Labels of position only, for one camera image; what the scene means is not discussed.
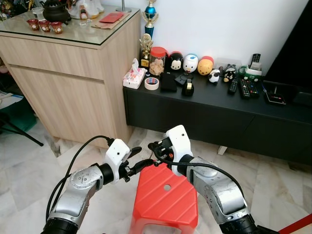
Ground red envelope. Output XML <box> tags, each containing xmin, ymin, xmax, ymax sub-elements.
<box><xmin>99</xmin><ymin>12</ymin><xmax>125</xmax><ymax>25</ymax></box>

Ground white tape roll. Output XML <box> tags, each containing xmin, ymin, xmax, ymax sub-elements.
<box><xmin>144</xmin><ymin>76</ymin><xmax>160</xmax><ymax>91</ymax></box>

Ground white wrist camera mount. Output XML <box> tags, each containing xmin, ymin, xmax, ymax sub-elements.
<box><xmin>105</xmin><ymin>139</ymin><xmax>131</xmax><ymax>181</ymax></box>
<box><xmin>166</xmin><ymin>125</ymin><xmax>193</xmax><ymax>175</ymax></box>

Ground white duck round toy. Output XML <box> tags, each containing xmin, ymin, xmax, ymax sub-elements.
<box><xmin>183</xmin><ymin>54</ymin><xmax>199</xmax><ymax>74</ymax></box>

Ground black flat television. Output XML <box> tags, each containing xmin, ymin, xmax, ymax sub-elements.
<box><xmin>266</xmin><ymin>0</ymin><xmax>312</xmax><ymax>105</ymax></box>

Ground yellow bear round toy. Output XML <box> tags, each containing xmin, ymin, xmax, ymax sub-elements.
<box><xmin>197</xmin><ymin>56</ymin><xmax>215</xmax><ymax>76</ymax></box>

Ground black tripod stand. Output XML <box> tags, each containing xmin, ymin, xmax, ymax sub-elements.
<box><xmin>0</xmin><ymin>115</ymin><xmax>44</xmax><ymax>147</ymax></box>

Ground black mouse round toy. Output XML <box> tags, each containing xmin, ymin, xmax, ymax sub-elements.
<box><xmin>168</xmin><ymin>51</ymin><xmax>184</xmax><ymax>73</ymax></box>

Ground small white black figurine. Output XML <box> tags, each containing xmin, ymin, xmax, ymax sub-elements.
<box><xmin>209</xmin><ymin>68</ymin><xmax>221</xmax><ymax>82</ymax></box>

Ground black iron teapot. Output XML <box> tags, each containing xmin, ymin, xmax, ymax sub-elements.
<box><xmin>41</xmin><ymin>0</ymin><xmax>73</xmax><ymax>22</ymax></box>

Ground black wallet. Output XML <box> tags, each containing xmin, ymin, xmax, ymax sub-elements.
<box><xmin>160</xmin><ymin>72</ymin><xmax>178</xmax><ymax>93</ymax></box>

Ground small black remote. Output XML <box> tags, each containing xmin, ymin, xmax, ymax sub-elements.
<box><xmin>228</xmin><ymin>78</ymin><xmax>239</xmax><ymax>94</ymax></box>

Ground black set-top box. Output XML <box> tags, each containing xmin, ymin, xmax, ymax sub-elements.
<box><xmin>263</xmin><ymin>83</ymin><xmax>288</xmax><ymax>105</ymax></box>

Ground black remote coloured buttons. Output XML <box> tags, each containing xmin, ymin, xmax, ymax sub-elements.
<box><xmin>239</xmin><ymin>79</ymin><xmax>260</xmax><ymax>99</ymax></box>

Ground small flat black gadget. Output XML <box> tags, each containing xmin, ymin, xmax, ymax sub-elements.
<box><xmin>175</xmin><ymin>73</ymin><xmax>193</xmax><ymax>86</ymax></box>

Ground pink white tissue pack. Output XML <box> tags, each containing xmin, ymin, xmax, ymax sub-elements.
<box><xmin>123</xmin><ymin>58</ymin><xmax>147</xmax><ymax>89</ymax></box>

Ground red lid snack jar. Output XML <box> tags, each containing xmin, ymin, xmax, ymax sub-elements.
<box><xmin>149</xmin><ymin>46</ymin><xmax>168</xmax><ymax>76</ymax></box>

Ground light wooden cabinet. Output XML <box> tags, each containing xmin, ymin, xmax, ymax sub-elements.
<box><xmin>0</xmin><ymin>10</ymin><xmax>142</xmax><ymax>147</ymax></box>

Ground small gold trophy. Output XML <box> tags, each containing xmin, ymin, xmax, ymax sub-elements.
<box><xmin>139</xmin><ymin>33</ymin><xmax>153</xmax><ymax>68</ymax></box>

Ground black TV console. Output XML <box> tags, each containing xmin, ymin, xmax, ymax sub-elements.
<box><xmin>123</xmin><ymin>80</ymin><xmax>312</xmax><ymax>165</ymax></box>

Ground black tape dispenser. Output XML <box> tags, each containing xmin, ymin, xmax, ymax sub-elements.
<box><xmin>181</xmin><ymin>78</ymin><xmax>195</xmax><ymax>96</ymax></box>

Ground blue gold trophy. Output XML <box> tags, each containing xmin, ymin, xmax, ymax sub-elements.
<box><xmin>141</xmin><ymin>0</ymin><xmax>159</xmax><ymax>39</ymax></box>

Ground white blue papers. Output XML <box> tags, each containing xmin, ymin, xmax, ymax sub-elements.
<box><xmin>0</xmin><ymin>93</ymin><xmax>22</xmax><ymax>109</ymax></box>

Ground green bag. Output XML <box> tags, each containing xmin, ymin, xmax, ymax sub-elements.
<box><xmin>0</xmin><ymin>100</ymin><xmax>37</xmax><ymax>132</ymax></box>

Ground white porcelain figure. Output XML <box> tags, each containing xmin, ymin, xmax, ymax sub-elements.
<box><xmin>68</xmin><ymin>0</ymin><xmax>105</xmax><ymax>20</ymax></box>

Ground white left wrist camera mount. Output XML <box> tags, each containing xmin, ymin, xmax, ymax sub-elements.
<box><xmin>105</xmin><ymin>139</ymin><xmax>131</xmax><ymax>181</ymax></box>

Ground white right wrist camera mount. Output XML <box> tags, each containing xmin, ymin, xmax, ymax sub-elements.
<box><xmin>166</xmin><ymin>125</ymin><xmax>193</xmax><ymax>175</ymax></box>

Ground green white remote holder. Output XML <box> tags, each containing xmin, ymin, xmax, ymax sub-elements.
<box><xmin>237</xmin><ymin>66</ymin><xmax>264</xmax><ymax>81</ymax></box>

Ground slim black remote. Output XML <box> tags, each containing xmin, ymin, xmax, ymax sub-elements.
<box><xmin>250</xmin><ymin>53</ymin><xmax>261</xmax><ymax>69</ymax></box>

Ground red plastic stool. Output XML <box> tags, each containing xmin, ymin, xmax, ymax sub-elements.
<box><xmin>129</xmin><ymin>163</ymin><xmax>199</xmax><ymax>234</ymax></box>

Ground silver lamp base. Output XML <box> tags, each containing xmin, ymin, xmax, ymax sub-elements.
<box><xmin>116</xmin><ymin>0</ymin><xmax>132</xmax><ymax>13</ymax></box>

